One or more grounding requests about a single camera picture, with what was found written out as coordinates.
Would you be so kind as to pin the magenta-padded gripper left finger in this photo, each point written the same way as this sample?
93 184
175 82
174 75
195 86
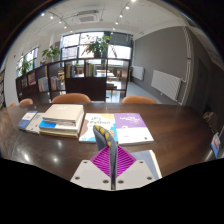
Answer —
86 173

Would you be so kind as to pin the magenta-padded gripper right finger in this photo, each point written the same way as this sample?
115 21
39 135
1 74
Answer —
136 173

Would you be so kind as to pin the grey towel with yellow letters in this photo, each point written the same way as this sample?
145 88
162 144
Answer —
113 160

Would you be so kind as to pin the colourful illustrated white book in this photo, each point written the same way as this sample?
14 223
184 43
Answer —
88 128

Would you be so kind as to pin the purple and white book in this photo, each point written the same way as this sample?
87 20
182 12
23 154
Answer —
133 128

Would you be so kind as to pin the cream thick book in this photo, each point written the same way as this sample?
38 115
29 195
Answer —
58 134

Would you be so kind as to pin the blue and white book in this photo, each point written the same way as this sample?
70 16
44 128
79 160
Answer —
46 125

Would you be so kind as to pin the beige large book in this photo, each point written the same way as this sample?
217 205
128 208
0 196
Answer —
63 112

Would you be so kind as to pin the white thin book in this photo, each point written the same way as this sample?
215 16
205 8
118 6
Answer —
36 124

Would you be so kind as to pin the dark blue book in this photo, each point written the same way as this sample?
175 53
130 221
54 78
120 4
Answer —
26 120

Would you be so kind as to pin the blue and white booklet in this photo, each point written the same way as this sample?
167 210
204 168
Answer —
216 145

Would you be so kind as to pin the dark divider shelf unit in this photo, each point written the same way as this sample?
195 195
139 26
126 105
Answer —
85 86

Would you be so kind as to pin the small green potted plant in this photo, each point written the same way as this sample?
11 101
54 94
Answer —
25 66

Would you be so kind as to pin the medium green potted plant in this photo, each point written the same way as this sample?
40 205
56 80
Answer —
51 52

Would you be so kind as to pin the large green potted plant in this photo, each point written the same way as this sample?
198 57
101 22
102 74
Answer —
98 45

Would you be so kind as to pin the side window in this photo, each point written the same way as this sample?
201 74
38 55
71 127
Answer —
30 55

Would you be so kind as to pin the large black-framed window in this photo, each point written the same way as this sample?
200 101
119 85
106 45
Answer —
70 40

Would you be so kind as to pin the ceiling air conditioner unit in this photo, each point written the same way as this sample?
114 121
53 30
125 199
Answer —
87 17

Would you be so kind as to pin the ceiling spotlights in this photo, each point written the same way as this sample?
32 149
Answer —
42 14

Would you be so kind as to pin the large white wall radiator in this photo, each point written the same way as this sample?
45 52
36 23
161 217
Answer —
165 85

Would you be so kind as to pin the small white wall radiator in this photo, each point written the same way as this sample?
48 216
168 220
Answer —
138 72

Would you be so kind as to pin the wall bookshelf unit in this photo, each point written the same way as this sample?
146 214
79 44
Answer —
2 90

